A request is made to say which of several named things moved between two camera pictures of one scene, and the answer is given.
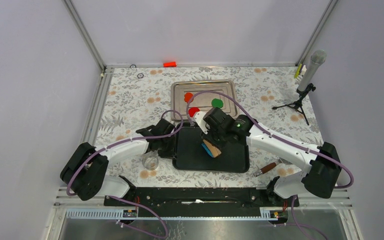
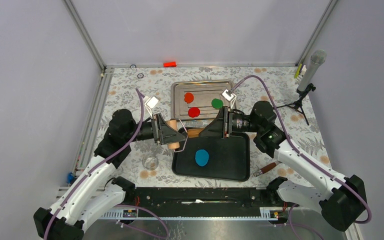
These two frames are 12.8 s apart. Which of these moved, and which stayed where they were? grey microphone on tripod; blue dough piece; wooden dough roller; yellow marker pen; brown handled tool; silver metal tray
Moved: wooden dough roller; blue dough piece
Stayed: brown handled tool; grey microphone on tripod; yellow marker pen; silver metal tray
